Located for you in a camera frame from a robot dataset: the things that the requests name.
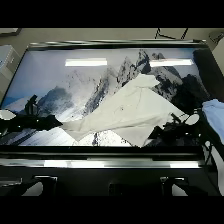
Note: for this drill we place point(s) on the white garment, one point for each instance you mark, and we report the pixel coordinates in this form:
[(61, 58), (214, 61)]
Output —
[(126, 111)]

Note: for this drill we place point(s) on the silver frame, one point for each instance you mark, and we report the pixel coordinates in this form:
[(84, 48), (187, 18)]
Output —
[(100, 163)]

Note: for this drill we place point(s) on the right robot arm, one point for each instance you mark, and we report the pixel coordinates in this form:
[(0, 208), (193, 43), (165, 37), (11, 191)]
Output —
[(180, 128)]

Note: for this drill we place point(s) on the light blue garment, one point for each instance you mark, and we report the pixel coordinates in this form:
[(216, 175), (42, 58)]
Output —
[(215, 115)]

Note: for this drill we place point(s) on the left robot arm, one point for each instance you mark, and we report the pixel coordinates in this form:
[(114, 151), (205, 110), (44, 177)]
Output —
[(30, 122)]

